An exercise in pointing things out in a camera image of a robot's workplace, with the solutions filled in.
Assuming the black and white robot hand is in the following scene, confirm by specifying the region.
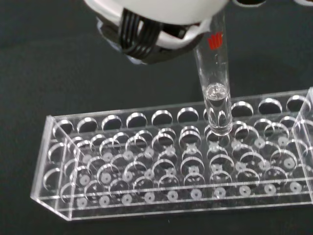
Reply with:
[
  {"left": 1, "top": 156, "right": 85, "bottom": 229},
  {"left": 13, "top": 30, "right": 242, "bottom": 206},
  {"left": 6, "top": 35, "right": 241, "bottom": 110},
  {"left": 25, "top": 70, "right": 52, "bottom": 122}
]
[{"left": 83, "top": 0, "right": 313, "bottom": 65}]

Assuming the clear plastic test tube rack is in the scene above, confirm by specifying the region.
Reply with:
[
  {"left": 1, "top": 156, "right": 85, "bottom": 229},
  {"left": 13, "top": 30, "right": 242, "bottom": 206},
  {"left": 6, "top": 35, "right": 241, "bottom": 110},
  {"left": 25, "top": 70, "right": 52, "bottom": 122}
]
[{"left": 29, "top": 87, "right": 313, "bottom": 222}]

